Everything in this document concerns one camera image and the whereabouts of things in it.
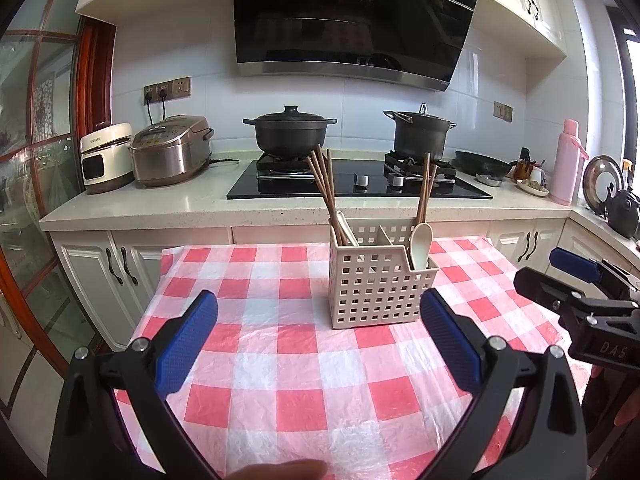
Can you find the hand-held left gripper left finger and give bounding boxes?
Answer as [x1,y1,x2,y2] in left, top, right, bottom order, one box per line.
[47,289,221,480]

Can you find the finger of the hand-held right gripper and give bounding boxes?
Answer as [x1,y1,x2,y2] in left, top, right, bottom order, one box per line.
[514,266,640,331]
[548,247,640,301]

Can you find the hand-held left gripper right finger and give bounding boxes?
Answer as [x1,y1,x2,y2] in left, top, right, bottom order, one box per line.
[420,287,588,480]

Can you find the white plastic utensil basket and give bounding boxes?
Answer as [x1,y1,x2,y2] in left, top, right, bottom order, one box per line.
[328,223,441,331]

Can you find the white ceramic spoon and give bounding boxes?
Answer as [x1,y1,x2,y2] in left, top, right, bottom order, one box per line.
[410,223,434,271]
[335,211,359,247]

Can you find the person's right hand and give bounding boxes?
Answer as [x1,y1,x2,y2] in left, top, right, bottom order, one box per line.
[614,390,640,427]

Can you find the person's left hand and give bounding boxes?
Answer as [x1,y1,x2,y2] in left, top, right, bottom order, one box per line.
[227,460,329,480]

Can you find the dark teapot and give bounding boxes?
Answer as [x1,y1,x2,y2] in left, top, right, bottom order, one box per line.
[606,187,640,239]

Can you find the glass pot lid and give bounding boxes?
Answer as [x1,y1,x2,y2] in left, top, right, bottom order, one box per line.
[582,155,625,211]

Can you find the pink thermos bottle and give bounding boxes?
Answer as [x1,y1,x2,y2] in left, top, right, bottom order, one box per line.
[550,119,589,206]

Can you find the red white checked tablecloth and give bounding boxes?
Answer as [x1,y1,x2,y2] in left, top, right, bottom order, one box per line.
[114,237,593,480]

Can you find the black wok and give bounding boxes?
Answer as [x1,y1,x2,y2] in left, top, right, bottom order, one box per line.
[454,151,518,178]

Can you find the beige stone countertop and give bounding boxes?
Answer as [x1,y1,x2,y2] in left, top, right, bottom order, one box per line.
[39,152,640,261]

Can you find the black burner grate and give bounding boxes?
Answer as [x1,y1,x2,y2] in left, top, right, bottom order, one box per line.
[384,151,457,181]
[256,152,321,179]

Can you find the black glass gas cooktop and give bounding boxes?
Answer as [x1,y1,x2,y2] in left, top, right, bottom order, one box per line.
[226,158,493,201]

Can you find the grey stockpot with glass lid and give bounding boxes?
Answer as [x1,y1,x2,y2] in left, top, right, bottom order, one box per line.
[383,103,457,162]

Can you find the stainless steel rice cooker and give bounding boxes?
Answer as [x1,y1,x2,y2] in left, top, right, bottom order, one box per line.
[129,115,215,189]

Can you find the small white cooker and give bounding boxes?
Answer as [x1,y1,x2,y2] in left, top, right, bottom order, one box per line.
[79,122,135,196]

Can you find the black casserole pot with lid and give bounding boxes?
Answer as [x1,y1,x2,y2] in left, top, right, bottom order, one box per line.
[243,105,338,157]

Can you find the wooden glass sliding door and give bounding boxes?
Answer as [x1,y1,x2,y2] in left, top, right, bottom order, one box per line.
[0,15,118,461]

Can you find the black glass range hood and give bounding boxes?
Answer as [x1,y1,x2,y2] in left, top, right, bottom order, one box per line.
[232,0,483,92]

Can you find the dark window frame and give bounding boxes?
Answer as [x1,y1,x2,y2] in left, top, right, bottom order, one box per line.
[605,5,640,161]

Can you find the brass wall outlet panel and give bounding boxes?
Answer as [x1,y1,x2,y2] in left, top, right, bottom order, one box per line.
[143,76,192,106]

